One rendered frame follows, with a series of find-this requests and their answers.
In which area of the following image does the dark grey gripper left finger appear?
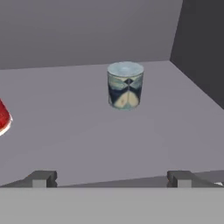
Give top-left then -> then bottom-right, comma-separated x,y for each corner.
2,170 -> 58,188

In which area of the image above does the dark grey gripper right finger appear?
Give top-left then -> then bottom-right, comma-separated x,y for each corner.
166,170 -> 222,188

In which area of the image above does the red and white food item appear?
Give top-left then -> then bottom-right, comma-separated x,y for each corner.
0,99 -> 13,137

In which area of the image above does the blue and cream food can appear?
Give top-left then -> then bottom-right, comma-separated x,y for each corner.
107,60 -> 145,111

